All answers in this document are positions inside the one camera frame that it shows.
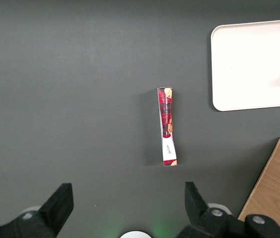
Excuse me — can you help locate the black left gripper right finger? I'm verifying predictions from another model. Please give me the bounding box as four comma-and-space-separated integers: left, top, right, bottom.
176, 181, 280, 238

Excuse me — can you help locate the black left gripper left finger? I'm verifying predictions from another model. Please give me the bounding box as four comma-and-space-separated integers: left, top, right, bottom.
0, 182, 74, 238

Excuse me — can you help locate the red cookie box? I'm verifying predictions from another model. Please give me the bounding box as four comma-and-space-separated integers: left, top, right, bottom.
156, 86, 179, 167

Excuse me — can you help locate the white rectangular tray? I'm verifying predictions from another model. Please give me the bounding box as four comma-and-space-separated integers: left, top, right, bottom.
210, 18, 280, 112

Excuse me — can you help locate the light wooden board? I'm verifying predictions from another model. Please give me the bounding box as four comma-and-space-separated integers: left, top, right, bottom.
237, 137, 280, 238

